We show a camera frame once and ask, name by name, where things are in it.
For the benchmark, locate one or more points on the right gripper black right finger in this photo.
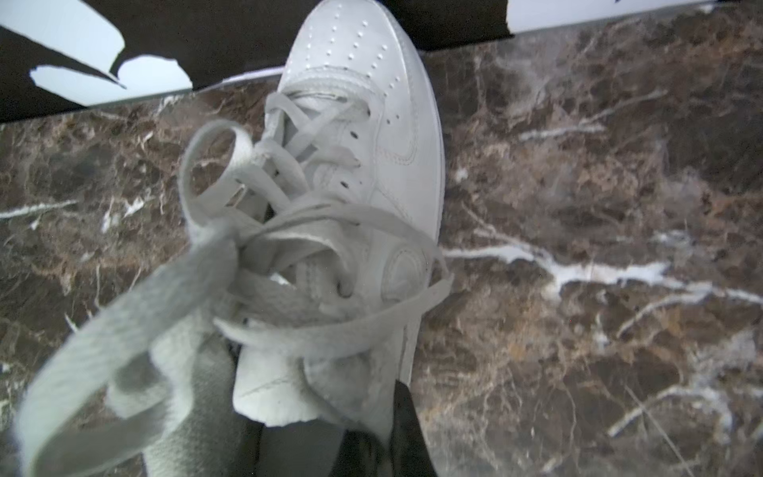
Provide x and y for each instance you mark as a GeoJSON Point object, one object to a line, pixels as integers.
{"type": "Point", "coordinates": [409, 453]}

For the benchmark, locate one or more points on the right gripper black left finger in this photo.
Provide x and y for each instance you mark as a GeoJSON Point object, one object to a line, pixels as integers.
{"type": "Point", "coordinates": [361, 455]}

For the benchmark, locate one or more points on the white sneaker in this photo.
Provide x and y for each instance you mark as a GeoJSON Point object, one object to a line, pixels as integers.
{"type": "Point", "coordinates": [313, 257]}

